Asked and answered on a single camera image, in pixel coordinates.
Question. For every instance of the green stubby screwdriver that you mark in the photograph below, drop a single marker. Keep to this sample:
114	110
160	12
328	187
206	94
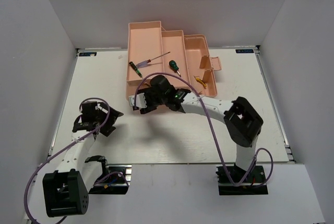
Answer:
174	67

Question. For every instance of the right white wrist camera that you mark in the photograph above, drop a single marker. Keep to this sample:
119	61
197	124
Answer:
137	102

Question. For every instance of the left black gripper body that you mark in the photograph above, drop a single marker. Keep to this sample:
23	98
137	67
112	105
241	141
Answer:
100	117

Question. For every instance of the black precision screwdriver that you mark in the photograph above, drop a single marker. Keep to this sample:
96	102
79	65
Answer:
135	68

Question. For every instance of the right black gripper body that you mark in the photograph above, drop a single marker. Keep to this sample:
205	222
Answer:
152	97

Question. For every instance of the pink plastic tool box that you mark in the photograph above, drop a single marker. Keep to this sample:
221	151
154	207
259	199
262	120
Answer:
147	40

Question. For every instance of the purple handle screwdriver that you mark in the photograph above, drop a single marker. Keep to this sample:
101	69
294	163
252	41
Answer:
147	62

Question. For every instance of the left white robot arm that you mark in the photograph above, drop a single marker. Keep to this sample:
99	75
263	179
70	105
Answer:
66	190

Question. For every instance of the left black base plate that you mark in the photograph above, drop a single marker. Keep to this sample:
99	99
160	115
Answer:
117	183

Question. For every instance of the yellow long-nose pliers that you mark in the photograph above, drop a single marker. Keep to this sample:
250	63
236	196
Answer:
200	81

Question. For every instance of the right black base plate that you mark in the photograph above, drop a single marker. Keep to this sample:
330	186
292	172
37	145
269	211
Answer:
250	185

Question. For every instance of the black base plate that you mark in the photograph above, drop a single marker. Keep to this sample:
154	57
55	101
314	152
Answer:
117	183
250	185

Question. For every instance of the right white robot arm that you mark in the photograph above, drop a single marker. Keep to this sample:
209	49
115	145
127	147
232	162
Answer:
240	118

